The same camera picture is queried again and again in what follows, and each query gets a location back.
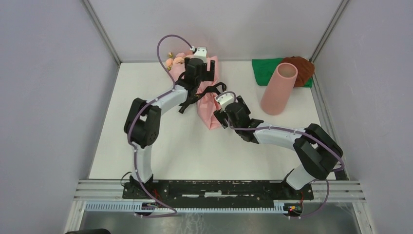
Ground pink flower bouquet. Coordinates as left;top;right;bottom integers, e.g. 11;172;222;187
165;52;221;130

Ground black ribbon gold lettering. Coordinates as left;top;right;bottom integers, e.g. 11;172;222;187
175;71;227;114

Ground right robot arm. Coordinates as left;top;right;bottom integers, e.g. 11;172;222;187
214;92;344;199

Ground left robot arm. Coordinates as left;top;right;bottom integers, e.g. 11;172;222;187
124;58;216;199

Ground pink cylindrical vase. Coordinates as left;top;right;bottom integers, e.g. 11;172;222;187
260;62;298;116

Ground green cloth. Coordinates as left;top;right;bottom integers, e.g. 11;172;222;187
251;58;314;88

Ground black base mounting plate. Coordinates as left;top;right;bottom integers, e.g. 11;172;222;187
122;180;314;208

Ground brown cloth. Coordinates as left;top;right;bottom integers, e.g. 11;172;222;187
281;57;315;88

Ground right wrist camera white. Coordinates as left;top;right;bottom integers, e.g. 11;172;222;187
215;91;236;109

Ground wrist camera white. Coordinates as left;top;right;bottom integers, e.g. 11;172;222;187
190;46;207;63
215;91;236;109

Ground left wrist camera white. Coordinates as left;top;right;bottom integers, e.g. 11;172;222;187
190;46;207;63

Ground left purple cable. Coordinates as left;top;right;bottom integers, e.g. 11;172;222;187
127;35;194;218

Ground blue slotted cable duct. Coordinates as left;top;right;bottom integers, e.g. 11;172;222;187
85;201;287;214

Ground aluminium rail frame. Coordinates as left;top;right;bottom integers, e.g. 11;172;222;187
75;179;366;203

